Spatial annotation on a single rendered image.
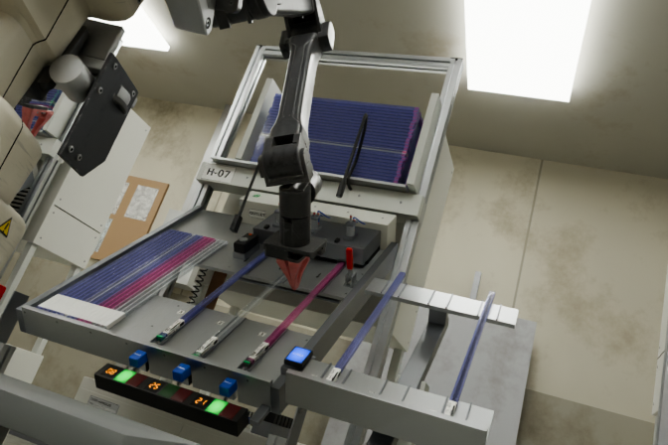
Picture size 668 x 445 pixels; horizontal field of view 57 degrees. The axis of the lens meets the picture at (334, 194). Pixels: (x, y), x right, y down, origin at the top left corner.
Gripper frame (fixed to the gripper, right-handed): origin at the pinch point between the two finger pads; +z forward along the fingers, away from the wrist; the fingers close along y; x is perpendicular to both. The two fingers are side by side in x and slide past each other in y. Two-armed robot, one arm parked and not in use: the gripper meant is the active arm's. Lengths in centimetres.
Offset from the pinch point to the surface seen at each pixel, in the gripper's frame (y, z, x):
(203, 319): 28.5, 20.3, -9.2
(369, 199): 11, 9, -71
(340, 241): 11, 14, -49
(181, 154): 273, 97, -320
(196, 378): 19.4, 23.1, 6.6
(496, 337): -12, 161, -256
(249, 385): 6.8, 20.5, 6.7
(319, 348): -0.1, 21.0, -11.2
